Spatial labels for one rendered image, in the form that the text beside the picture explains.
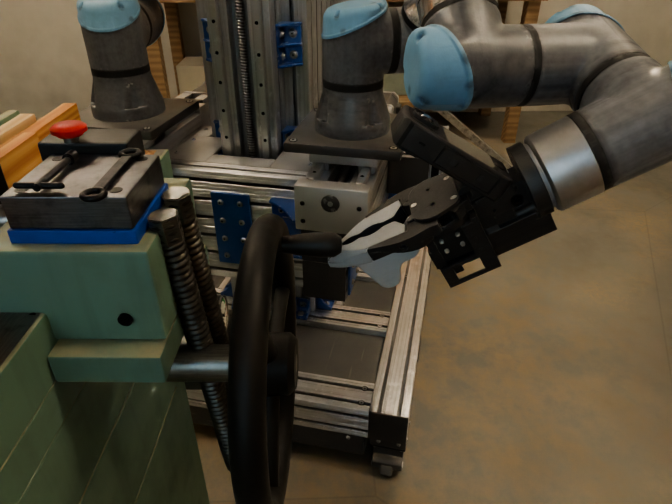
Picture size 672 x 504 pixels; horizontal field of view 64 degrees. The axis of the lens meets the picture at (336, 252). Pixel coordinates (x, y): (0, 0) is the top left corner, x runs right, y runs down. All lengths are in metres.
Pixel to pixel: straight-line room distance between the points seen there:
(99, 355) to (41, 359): 0.04
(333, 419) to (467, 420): 0.44
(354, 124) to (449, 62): 0.54
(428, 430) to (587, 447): 0.41
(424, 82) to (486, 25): 0.08
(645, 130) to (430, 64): 0.18
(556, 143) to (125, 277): 0.37
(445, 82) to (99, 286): 0.34
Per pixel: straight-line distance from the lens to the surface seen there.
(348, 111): 1.03
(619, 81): 0.53
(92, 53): 1.22
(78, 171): 0.49
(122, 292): 0.46
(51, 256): 0.47
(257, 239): 0.44
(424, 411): 1.59
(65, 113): 0.89
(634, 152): 0.50
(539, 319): 1.99
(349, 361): 1.40
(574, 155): 0.49
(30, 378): 0.49
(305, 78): 1.24
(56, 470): 0.55
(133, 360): 0.48
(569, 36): 0.56
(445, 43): 0.51
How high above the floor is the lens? 1.18
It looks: 32 degrees down
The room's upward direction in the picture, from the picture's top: straight up
